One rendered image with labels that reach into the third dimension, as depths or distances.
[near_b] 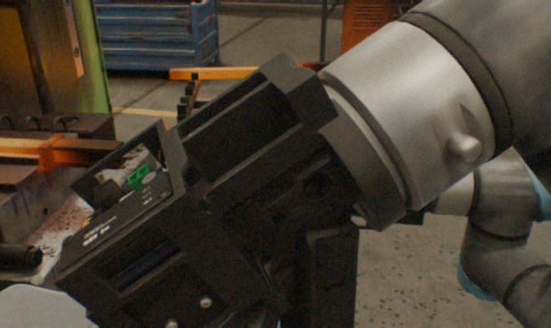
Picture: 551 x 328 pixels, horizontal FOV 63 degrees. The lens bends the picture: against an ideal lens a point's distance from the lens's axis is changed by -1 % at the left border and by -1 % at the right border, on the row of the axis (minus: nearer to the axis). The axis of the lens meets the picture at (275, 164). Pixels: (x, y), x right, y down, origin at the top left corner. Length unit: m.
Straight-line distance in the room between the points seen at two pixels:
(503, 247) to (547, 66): 0.45
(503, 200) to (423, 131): 0.43
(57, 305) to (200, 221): 0.10
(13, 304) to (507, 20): 0.24
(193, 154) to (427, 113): 0.09
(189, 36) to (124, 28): 0.62
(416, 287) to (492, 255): 1.33
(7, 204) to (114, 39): 4.03
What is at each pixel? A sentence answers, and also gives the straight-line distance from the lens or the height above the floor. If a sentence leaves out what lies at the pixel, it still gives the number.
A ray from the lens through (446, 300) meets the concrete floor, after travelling 1.94.
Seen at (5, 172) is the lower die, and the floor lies 0.99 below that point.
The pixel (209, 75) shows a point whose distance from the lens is 1.20.
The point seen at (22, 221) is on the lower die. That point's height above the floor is 0.94.
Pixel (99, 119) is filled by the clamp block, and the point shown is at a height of 0.98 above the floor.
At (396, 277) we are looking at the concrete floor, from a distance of 1.99.
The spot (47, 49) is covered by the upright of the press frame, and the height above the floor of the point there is 1.07.
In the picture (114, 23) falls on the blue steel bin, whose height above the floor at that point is 0.53.
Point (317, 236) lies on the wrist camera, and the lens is 0.19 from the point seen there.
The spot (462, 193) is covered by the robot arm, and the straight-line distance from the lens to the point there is 0.58.
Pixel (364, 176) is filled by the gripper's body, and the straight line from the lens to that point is 0.17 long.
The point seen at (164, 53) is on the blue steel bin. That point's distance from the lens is 4.45.
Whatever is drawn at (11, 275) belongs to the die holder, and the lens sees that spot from 0.61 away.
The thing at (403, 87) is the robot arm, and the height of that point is 1.21.
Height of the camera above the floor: 1.26
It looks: 27 degrees down
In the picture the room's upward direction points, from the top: straight up
